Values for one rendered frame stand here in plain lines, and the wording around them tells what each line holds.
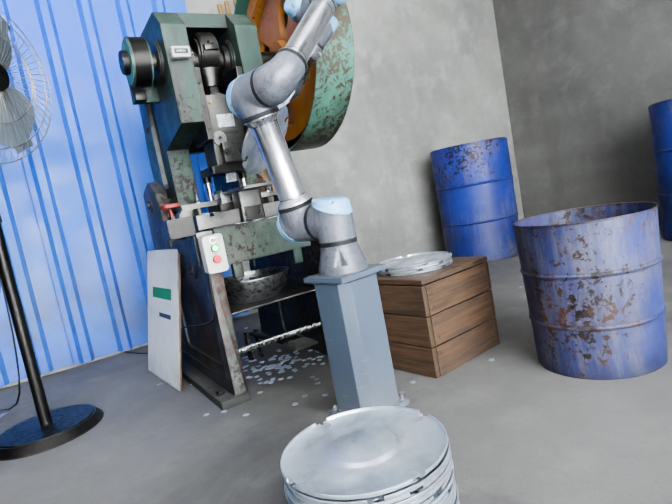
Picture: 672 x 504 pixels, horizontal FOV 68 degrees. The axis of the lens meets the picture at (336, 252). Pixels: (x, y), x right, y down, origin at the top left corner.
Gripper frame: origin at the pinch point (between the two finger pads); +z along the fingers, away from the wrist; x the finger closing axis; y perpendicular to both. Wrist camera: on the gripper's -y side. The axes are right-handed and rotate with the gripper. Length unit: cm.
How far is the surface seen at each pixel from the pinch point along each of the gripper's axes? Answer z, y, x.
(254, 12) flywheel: -30, -59, -49
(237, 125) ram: 15.8, -24.0, -16.1
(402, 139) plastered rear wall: -37, -238, 37
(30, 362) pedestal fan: 129, 16, -22
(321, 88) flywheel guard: -15.4, -20.4, 5.8
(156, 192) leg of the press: 62, -33, -34
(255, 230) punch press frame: 44.1, -7.1, 16.9
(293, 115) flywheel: -1, -51, -5
